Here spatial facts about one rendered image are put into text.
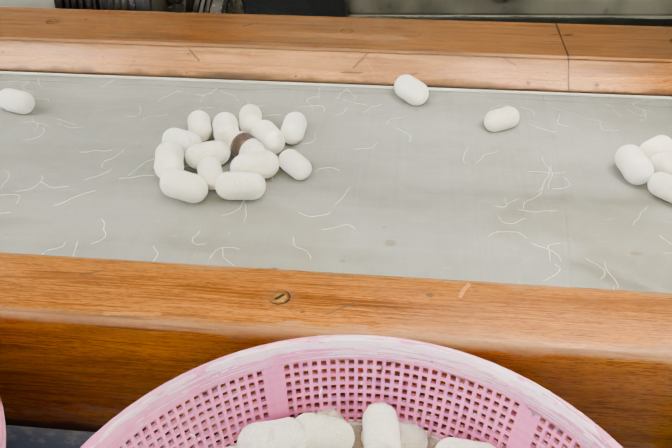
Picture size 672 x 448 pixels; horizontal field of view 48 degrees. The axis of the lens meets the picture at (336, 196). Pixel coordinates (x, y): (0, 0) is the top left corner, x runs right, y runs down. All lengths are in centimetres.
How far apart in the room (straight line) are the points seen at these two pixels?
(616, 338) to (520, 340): 5
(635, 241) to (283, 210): 24
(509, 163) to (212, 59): 30
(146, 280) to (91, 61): 37
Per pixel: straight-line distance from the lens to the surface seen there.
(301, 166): 55
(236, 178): 53
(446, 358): 38
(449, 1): 272
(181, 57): 75
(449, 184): 56
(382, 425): 38
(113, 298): 44
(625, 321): 43
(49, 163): 63
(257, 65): 73
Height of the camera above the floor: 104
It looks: 33 degrees down
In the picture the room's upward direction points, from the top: straight up
